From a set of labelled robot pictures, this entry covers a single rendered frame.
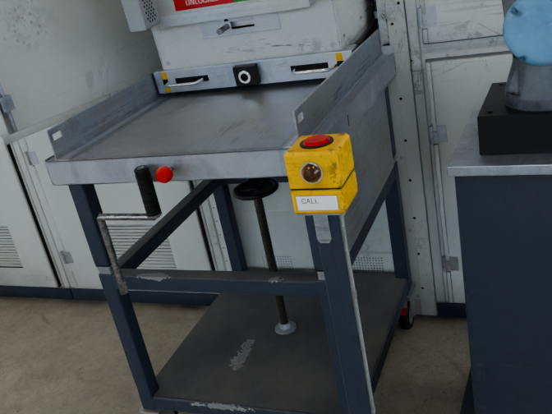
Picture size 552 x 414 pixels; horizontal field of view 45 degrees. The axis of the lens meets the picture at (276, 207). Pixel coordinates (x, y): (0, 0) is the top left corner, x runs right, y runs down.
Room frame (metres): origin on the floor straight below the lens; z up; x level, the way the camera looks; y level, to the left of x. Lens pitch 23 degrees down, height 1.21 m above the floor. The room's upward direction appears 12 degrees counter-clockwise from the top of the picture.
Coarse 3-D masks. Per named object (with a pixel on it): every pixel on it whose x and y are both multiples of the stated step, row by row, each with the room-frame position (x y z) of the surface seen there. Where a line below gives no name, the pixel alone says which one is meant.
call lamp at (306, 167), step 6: (306, 162) 0.89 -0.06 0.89; (312, 162) 0.88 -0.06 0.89; (306, 168) 0.88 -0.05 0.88; (312, 168) 0.88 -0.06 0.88; (318, 168) 0.88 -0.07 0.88; (306, 174) 0.88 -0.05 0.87; (312, 174) 0.87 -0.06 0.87; (318, 174) 0.87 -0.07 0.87; (306, 180) 0.88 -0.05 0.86; (312, 180) 0.87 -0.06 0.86; (318, 180) 0.88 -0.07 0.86
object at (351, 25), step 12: (336, 0) 1.56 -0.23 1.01; (348, 0) 1.65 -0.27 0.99; (360, 0) 1.74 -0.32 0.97; (372, 0) 1.86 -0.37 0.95; (336, 12) 1.55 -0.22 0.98; (348, 12) 1.64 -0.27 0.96; (360, 12) 1.73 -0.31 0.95; (372, 12) 1.84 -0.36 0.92; (348, 24) 1.63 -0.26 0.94; (360, 24) 1.72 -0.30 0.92; (348, 36) 1.61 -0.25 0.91
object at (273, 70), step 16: (352, 48) 1.55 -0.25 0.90; (224, 64) 1.67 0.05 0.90; (240, 64) 1.66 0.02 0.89; (272, 64) 1.62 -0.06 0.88; (288, 64) 1.60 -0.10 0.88; (304, 64) 1.59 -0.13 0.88; (320, 64) 1.57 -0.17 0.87; (160, 80) 1.76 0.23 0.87; (176, 80) 1.74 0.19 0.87; (192, 80) 1.72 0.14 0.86; (208, 80) 1.70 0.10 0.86; (224, 80) 1.68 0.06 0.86; (272, 80) 1.63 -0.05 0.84; (288, 80) 1.61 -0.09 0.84
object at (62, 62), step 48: (0, 0) 1.65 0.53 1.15; (48, 0) 1.75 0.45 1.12; (96, 0) 1.86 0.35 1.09; (0, 48) 1.62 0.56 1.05; (48, 48) 1.72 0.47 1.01; (96, 48) 1.83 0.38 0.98; (144, 48) 1.96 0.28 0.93; (0, 96) 1.59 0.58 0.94; (48, 96) 1.69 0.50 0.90; (96, 96) 1.79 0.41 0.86; (0, 144) 1.55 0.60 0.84
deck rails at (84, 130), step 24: (360, 48) 1.57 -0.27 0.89; (336, 72) 1.38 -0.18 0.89; (360, 72) 1.55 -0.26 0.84; (120, 96) 1.62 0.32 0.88; (144, 96) 1.71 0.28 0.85; (168, 96) 1.76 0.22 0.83; (312, 96) 1.23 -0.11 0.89; (336, 96) 1.36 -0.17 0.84; (72, 120) 1.45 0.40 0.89; (96, 120) 1.52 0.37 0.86; (120, 120) 1.60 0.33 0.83; (312, 120) 1.21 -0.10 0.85; (72, 144) 1.43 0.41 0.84; (288, 144) 1.16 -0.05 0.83
